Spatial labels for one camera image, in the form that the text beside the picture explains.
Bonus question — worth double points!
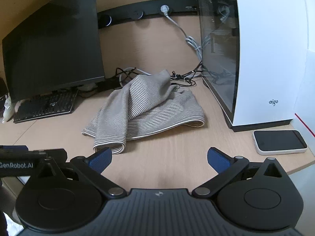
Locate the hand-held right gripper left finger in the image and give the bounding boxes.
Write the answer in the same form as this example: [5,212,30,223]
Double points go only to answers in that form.
[27,147,126,200]

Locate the black computer monitor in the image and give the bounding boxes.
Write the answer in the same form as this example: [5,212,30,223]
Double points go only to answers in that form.
[2,0,106,103]

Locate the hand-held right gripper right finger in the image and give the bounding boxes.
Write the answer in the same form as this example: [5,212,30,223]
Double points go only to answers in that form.
[192,147,290,199]

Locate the white plastic bag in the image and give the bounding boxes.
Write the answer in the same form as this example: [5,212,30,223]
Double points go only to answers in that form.
[0,94,16,123]

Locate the white power cable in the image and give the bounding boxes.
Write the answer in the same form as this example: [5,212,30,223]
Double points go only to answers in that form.
[164,14,205,63]

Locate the black keyboard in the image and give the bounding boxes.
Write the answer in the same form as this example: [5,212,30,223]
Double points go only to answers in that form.
[13,88,79,124]

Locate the white power plug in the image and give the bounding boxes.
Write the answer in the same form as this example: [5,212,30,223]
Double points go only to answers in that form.
[160,5,174,17]

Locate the grey striped garment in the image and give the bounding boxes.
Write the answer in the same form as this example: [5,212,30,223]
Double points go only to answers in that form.
[82,69,206,155]

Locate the black socket rail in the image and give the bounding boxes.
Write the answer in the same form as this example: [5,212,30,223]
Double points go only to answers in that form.
[97,4,200,29]

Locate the white smartphone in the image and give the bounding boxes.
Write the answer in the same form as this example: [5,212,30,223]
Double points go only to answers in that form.
[252,129,308,156]

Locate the right black monitor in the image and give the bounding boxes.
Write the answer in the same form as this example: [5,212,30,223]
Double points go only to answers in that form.
[195,0,309,132]

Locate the tangled black cables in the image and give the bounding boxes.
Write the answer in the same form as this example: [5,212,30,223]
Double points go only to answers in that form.
[114,65,230,89]

